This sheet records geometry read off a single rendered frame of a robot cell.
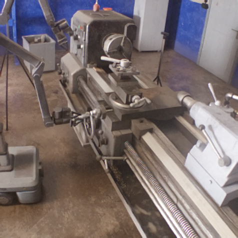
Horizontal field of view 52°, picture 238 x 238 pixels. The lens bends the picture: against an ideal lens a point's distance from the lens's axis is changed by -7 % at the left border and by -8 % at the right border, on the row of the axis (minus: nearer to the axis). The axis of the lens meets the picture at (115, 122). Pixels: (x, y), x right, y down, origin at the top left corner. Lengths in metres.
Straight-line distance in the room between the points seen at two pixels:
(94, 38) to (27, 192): 1.53
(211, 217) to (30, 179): 1.44
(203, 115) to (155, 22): 4.84
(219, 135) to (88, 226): 1.30
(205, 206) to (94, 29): 1.86
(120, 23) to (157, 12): 3.53
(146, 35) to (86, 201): 4.51
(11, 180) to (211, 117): 1.59
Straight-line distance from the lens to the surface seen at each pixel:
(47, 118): 1.82
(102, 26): 2.56
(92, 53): 2.61
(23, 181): 2.18
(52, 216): 2.24
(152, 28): 6.14
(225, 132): 1.33
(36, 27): 5.81
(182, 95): 1.64
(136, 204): 1.83
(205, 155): 1.40
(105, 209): 2.29
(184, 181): 1.43
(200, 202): 1.36
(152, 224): 1.75
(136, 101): 1.70
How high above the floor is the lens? 1.80
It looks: 33 degrees down
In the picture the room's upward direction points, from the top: 6 degrees clockwise
